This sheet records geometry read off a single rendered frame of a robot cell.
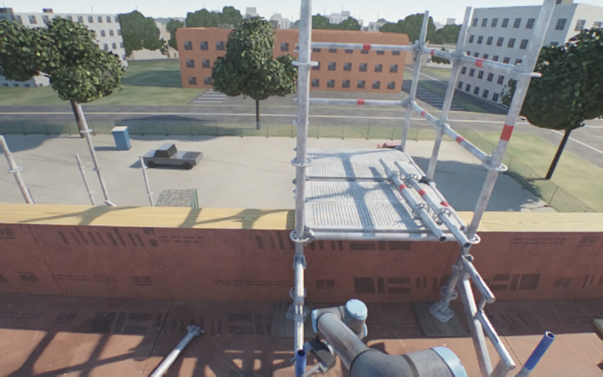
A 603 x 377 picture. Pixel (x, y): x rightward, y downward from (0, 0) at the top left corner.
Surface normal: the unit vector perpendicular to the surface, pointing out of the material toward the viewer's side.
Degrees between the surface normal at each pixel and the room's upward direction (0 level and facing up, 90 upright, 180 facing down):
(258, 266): 90
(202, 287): 90
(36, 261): 90
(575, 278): 90
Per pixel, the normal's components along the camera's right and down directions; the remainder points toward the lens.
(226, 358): 0.03, -0.88
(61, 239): 0.01, 0.48
